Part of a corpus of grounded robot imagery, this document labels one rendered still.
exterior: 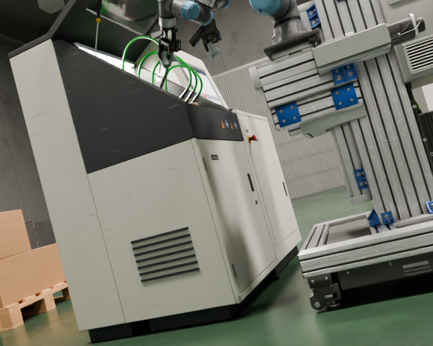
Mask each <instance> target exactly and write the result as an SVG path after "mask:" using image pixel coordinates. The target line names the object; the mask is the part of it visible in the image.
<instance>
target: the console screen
mask: <svg viewBox="0 0 433 346"><path fill-rule="evenodd" d="M186 63H187V62H186ZM187 64H188V65H190V66H191V67H192V68H193V69H194V70H195V71H196V72H197V73H198V74H199V75H200V77H201V79H202V82H203V89H202V91H201V93H200V96H202V97H205V98H207V99H209V100H211V101H213V102H215V103H217V104H219V105H221V106H223V107H224V105H223V103H222V101H221V99H220V98H219V96H218V94H217V92H216V91H215V89H214V87H213V86H212V83H211V81H210V80H209V78H208V76H207V75H206V73H205V71H204V70H203V69H201V68H198V67H196V66H194V65H192V64H189V63H187ZM180 68H181V70H182V72H183V73H184V75H185V77H186V79H187V81H188V83H189V80H190V76H189V73H188V70H187V69H186V68H183V67H180ZM191 73H192V72H191ZM197 80H198V84H197V88H196V90H195V93H198V92H199V89H200V86H201V84H200V81H199V79H198V77H197ZM194 87H195V77H194V75H193V73H192V83H191V88H192V90H193V89H194Z"/></svg>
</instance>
